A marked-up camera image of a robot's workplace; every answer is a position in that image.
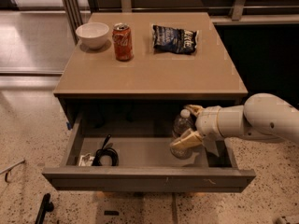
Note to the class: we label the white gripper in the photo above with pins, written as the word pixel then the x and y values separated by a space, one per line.
pixel 206 122

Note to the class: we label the clear plastic water bottle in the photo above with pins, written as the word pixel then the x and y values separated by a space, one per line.
pixel 182 123

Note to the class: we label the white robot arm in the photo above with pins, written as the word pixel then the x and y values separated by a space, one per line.
pixel 263 118

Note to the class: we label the brown cabinet with counter top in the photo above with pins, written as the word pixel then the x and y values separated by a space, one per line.
pixel 207 74

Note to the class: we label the open grey top drawer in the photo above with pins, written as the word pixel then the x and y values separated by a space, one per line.
pixel 135 157

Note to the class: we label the dark blue chip bag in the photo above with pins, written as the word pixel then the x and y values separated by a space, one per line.
pixel 174 40

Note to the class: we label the small white paper packet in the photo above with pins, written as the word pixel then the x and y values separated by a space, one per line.
pixel 86 160

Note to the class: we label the orange soda can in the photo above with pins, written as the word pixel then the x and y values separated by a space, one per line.
pixel 122 39

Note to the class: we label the white object floor corner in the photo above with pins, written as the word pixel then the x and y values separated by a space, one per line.
pixel 294 219

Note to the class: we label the white ceramic bowl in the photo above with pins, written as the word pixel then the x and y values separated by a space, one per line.
pixel 93 34

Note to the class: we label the black object on floor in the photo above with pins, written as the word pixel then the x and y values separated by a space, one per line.
pixel 45 207

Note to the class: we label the thin metal rod on floor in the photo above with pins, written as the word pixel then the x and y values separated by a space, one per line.
pixel 6 171

